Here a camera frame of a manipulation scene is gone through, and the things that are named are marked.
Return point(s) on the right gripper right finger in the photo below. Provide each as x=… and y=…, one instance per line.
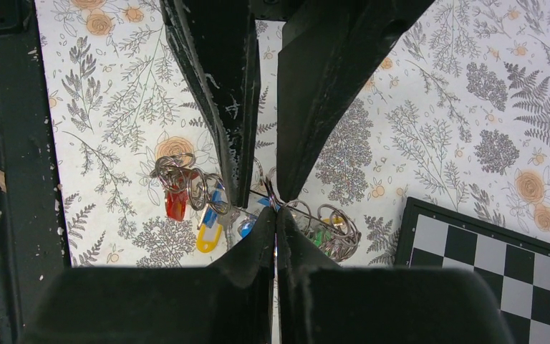
x=322, y=302

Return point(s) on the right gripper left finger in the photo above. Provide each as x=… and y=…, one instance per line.
x=228, y=301

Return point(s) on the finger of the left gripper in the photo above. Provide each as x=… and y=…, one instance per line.
x=216, y=47
x=329, y=51

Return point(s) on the green key tag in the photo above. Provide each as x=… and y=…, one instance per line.
x=321, y=237

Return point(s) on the yellow key tag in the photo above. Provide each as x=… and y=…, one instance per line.
x=208, y=237

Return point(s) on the light blue key tag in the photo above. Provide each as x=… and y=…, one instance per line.
x=246, y=226

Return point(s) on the red key tag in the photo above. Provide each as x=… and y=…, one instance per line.
x=176, y=199

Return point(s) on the floral tablecloth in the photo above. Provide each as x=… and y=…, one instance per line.
x=458, y=114

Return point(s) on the black white chessboard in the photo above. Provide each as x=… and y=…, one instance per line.
x=515, y=266

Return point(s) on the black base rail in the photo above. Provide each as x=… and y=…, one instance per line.
x=33, y=247

